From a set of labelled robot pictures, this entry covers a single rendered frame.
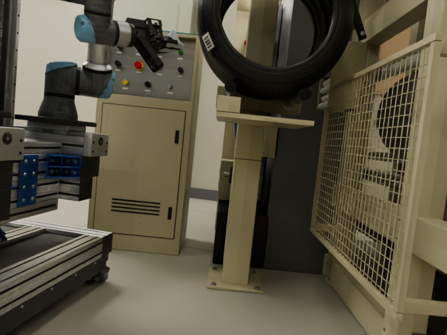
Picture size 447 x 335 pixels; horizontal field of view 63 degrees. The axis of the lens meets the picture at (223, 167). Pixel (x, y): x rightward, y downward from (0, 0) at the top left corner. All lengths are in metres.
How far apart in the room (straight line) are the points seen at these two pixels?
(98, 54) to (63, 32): 3.55
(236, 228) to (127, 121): 0.88
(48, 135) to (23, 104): 3.71
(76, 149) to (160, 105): 0.75
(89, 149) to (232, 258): 0.84
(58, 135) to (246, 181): 0.84
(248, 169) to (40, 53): 3.92
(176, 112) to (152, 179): 0.41
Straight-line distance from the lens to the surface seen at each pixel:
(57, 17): 5.22
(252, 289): 1.83
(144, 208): 2.18
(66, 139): 1.55
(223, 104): 1.38
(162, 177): 2.13
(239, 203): 1.77
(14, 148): 1.17
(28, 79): 5.29
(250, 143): 1.75
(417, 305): 1.09
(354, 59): 1.81
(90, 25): 1.16
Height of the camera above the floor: 0.70
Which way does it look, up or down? 4 degrees down
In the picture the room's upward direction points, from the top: 6 degrees clockwise
